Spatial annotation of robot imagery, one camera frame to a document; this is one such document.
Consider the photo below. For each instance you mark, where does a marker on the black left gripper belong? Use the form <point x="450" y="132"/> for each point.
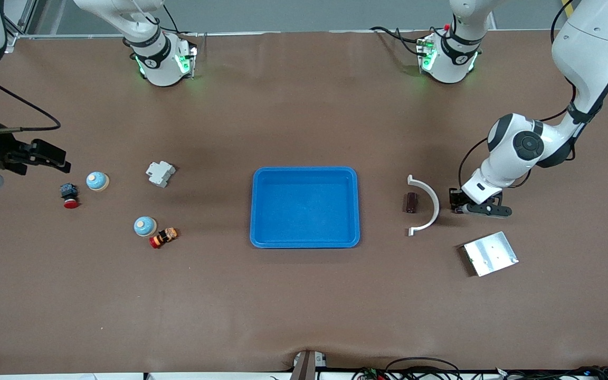
<point x="455" y="197"/>

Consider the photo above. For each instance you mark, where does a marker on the glossy brown capacitor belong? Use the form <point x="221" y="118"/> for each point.
<point x="412" y="202"/>

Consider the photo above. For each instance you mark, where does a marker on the light blue call bell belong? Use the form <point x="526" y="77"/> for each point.
<point x="96" y="181"/>
<point x="144" y="226"/>

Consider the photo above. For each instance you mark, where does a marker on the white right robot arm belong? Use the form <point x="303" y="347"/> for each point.
<point x="159" y="63"/>

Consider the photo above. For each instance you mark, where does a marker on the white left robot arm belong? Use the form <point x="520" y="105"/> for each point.
<point x="589" y="47"/>

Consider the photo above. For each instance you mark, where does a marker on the white curved plastic arc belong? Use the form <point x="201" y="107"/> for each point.
<point x="436" y="206"/>

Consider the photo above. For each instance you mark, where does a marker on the red pushbutton blue base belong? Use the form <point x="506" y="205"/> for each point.
<point x="69" y="191"/>

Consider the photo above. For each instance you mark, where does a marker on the silver metal plate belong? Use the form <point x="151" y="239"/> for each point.
<point x="491" y="254"/>

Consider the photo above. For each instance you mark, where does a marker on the white circuit breaker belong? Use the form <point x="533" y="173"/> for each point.
<point x="160" y="174"/>

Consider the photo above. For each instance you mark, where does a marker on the blue plastic tray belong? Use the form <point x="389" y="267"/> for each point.
<point x="304" y="211"/>

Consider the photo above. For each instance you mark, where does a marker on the brown table cover mat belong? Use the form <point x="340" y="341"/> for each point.
<point x="304" y="306"/>

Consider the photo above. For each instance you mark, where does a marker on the aluminium frame post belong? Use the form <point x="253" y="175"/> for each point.
<point x="19" y="24"/>

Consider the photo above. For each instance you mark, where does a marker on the grey metal clamp bracket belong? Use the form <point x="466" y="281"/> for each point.
<point x="306" y="365"/>

